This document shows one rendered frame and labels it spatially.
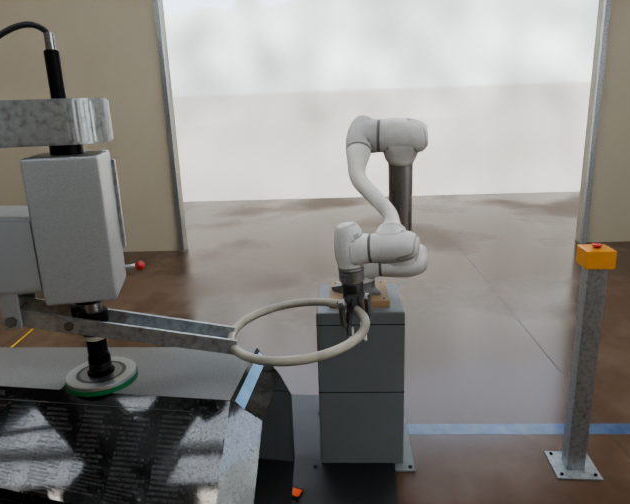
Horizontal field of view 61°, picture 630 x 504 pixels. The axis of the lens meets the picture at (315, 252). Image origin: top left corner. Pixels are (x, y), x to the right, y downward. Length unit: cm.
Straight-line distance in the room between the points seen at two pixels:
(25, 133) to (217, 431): 97
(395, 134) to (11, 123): 131
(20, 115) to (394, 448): 210
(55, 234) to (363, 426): 168
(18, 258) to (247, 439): 83
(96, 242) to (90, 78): 542
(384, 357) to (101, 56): 531
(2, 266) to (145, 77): 518
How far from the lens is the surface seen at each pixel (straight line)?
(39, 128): 161
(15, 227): 167
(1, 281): 173
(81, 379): 187
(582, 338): 263
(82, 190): 160
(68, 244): 164
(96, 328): 176
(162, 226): 686
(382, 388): 258
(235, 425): 165
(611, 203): 717
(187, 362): 190
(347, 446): 274
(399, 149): 216
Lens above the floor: 170
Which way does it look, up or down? 15 degrees down
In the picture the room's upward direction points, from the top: 2 degrees counter-clockwise
